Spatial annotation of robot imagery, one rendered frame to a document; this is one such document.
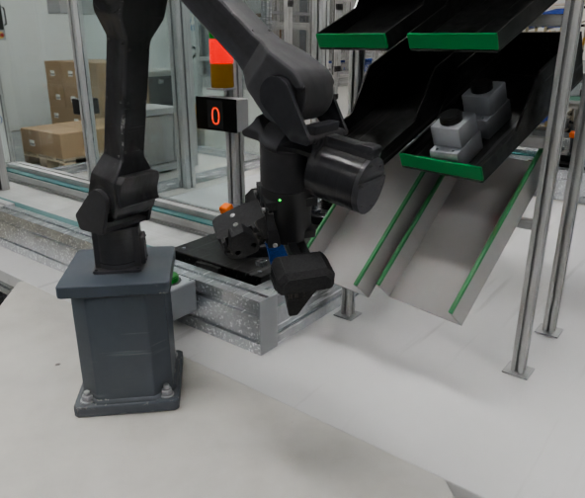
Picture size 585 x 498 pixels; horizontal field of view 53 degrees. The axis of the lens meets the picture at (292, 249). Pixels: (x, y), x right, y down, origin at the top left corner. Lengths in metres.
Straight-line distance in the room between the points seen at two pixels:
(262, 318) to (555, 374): 0.48
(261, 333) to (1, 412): 0.40
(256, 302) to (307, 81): 0.47
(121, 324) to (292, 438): 0.28
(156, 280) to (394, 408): 0.39
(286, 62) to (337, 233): 0.48
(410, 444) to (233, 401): 0.26
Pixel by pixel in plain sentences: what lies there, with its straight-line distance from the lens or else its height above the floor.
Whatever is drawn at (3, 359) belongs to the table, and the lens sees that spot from 1.10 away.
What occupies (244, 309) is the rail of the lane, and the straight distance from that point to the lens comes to 0.99.
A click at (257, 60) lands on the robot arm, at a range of 0.59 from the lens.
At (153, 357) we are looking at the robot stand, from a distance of 0.85.
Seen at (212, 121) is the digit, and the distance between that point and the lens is 1.32.
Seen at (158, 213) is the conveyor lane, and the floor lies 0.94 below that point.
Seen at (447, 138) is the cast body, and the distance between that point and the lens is 0.81.
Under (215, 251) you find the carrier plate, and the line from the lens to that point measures 1.15.
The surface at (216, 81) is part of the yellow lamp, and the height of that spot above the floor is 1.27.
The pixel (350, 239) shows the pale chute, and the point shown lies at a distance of 0.97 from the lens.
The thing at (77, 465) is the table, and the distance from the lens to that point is 0.82.
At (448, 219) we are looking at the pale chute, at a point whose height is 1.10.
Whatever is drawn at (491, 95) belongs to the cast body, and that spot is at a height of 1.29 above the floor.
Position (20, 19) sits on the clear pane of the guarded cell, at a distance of 2.35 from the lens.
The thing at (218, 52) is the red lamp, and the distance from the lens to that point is 1.30.
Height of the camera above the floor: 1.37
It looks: 20 degrees down
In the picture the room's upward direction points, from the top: straight up
